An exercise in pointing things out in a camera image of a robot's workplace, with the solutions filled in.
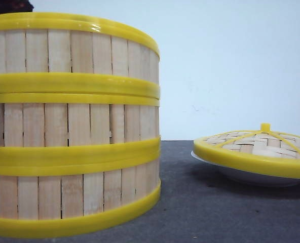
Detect white shallow plate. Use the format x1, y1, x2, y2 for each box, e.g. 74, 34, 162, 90
191, 151, 300, 188

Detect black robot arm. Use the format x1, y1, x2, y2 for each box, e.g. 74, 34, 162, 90
0, 0, 34, 14

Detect bamboo steamer basket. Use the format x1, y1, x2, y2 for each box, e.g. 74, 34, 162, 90
0, 92, 161, 168
0, 159, 161, 238
0, 13, 160, 106

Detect woven bamboo steamer lid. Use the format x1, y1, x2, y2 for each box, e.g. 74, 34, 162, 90
192, 123, 300, 179

